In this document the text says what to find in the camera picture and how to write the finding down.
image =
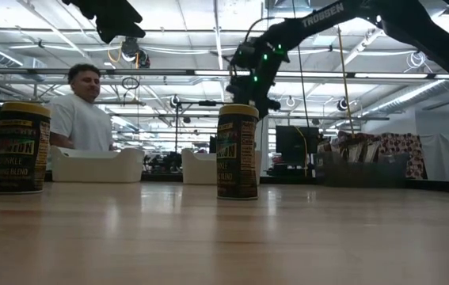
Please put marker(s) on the white plastic bin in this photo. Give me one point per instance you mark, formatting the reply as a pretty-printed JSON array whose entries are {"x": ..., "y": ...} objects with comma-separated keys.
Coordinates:
[
  {"x": 198, "y": 168},
  {"x": 97, "y": 166}
]

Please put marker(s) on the black display on stand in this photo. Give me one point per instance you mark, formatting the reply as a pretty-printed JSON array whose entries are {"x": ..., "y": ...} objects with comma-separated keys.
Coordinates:
[{"x": 291, "y": 146}]

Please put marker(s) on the person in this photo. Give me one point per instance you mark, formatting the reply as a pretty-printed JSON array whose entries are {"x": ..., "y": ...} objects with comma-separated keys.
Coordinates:
[{"x": 81, "y": 118}]

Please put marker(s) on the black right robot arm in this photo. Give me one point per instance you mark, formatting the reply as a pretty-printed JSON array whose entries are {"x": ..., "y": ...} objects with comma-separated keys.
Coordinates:
[{"x": 327, "y": 17}]

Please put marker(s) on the grey cloth cover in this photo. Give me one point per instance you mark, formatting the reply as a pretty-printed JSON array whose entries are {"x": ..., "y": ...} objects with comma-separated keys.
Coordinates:
[{"x": 442, "y": 158}]

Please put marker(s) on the black boom stand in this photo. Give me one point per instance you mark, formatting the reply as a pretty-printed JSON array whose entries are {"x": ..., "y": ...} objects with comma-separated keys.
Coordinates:
[{"x": 208, "y": 103}]

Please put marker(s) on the long ceiling light bar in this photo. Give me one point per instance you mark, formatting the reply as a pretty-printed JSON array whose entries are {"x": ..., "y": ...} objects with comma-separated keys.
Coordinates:
[{"x": 319, "y": 74}]

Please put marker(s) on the yellow-lid spice jar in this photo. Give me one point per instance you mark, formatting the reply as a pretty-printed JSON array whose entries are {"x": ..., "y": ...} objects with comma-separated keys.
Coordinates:
[
  {"x": 237, "y": 158},
  {"x": 20, "y": 158}
]

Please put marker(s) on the person's forearm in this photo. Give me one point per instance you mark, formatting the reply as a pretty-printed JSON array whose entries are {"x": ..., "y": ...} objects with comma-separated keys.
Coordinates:
[{"x": 59, "y": 142}]

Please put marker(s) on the patterned fabric cover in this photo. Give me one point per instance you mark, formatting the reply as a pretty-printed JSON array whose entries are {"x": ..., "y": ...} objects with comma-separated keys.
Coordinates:
[{"x": 402, "y": 154}]

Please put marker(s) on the grey plastic bin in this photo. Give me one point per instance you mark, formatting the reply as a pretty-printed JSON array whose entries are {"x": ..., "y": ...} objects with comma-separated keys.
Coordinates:
[{"x": 347, "y": 174}]

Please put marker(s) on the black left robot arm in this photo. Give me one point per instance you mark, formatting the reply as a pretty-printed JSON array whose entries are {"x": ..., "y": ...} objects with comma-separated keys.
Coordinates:
[{"x": 109, "y": 20}]

